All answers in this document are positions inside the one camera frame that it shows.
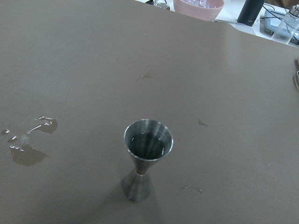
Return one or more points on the pink ribbed bowl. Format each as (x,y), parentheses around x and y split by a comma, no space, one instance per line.
(202,13)

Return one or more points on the black cylindrical bottle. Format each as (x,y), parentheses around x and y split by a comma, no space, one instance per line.
(250,11)

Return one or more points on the steel double jigger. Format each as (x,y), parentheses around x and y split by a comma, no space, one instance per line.
(147,141)

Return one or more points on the clear glass bottle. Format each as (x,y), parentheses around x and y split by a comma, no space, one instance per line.
(291,18)

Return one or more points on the grey teach pendant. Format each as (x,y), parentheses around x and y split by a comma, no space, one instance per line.
(272,20)

